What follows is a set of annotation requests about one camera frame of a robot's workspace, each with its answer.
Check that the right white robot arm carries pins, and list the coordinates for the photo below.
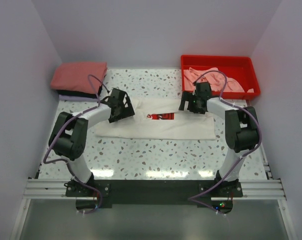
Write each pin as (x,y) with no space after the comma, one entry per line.
(241,128)

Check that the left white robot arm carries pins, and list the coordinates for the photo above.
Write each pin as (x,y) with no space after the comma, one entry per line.
(68,138)

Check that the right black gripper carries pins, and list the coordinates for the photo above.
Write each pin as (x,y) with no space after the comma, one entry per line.
(188,96)

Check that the folded salmon pink t shirt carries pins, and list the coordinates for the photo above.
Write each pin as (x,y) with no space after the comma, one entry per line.
(84,77)

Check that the folded black t shirt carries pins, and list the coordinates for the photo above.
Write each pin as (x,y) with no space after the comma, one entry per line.
(96,92)

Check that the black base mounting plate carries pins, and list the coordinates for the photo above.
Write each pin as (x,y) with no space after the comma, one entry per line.
(107,193)

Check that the pink t shirt in bin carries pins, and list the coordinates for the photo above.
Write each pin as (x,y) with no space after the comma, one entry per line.
(214,78)

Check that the white printed t shirt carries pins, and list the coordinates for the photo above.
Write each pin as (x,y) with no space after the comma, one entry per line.
(159,119)

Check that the red plastic bin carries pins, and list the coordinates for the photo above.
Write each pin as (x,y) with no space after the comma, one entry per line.
(239,68)

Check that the folded lavender t shirt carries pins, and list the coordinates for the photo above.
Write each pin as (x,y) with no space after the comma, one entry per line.
(77,98)

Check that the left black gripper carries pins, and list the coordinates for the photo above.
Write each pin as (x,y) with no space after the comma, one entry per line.
(127,112)

